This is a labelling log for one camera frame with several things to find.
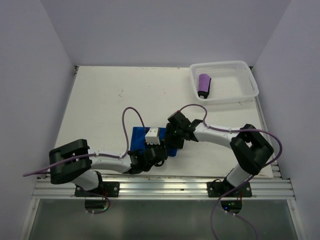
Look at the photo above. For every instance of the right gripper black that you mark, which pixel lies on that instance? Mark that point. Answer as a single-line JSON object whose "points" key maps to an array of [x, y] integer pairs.
{"points": [[175, 144]]}

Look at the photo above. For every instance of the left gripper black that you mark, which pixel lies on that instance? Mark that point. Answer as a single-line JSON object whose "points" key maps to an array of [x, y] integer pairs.
{"points": [[147, 146]]}

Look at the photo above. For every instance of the blue towel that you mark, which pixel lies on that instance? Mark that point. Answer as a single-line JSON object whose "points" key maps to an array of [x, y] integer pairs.
{"points": [[138, 140]]}

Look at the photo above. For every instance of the black purple microfiber towel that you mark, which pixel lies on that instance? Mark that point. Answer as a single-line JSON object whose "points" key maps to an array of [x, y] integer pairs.
{"points": [[204, 85]]}

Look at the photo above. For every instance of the white plastic perforated basket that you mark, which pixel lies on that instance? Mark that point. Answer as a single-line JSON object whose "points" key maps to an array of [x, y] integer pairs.
{"points": [[231, 81]]}

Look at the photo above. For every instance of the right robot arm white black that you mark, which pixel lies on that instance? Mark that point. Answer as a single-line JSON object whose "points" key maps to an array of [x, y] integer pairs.
{"points": [[250, 148]]}

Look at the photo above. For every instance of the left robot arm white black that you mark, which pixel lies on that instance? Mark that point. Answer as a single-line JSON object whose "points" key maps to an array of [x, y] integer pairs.
{"points": [[75, 163]]}

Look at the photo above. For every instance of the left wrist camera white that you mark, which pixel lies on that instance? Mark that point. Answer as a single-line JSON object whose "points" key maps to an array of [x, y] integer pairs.
{"points": [[152, 136]]}

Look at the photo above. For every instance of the aluminium mounting rail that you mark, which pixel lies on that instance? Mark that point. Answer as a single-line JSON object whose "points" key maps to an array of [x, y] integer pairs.
{"points": [[145, 187]]}

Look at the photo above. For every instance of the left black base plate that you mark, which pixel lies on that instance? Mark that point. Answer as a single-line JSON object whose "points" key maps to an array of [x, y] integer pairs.
{"points": [[109, 189]]}

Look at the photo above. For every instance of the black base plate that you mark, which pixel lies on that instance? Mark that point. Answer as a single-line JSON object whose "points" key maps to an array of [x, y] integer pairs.
{"points": [[109, 189], [217, 188]]}

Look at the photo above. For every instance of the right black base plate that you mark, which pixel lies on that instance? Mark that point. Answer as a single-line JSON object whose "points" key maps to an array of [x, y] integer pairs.
{"points": [[217, 188]]}

